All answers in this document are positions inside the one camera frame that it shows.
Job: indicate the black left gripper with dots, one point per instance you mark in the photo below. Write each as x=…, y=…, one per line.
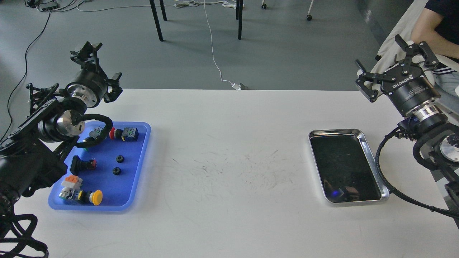
x=90, y=85

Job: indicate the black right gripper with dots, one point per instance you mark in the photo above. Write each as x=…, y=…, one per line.
x=406, y=86

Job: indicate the black gear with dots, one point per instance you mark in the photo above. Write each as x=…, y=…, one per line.
x=116, y=171
x=120, y=159

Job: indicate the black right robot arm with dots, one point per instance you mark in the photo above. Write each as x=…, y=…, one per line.
x=436, y=139

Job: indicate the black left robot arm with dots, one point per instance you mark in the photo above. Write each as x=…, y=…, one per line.
x=32, y=156

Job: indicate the blue plastic tray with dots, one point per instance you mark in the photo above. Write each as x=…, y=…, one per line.
x=118, y=190

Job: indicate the silver metal tray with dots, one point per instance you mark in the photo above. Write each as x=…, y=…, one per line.
x=346, y=167

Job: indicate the white office chair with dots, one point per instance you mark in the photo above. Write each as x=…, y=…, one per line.
x=447, y=86

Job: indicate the seated person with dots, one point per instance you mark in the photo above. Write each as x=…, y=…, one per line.
x=438, y=25

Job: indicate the black table leg left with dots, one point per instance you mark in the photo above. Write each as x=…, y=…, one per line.
x=156, y=17

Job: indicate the black table leg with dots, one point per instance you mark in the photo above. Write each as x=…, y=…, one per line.
x=239, y=13
x=156, y=17

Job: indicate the black table leg right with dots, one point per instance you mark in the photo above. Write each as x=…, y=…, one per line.
x=239, y=13

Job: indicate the green push button switch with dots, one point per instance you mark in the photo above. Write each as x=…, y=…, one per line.
x=93, y=135

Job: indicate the red push button switch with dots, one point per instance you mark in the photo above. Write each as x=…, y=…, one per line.
x=127, y=134

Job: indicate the black switch with red end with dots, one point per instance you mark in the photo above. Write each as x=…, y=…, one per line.
x=78, y=165

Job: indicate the orange white switch block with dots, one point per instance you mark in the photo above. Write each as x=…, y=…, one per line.
x=72, y=182

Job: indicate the yellow push button switch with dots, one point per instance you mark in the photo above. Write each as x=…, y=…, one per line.
x=82, y=197

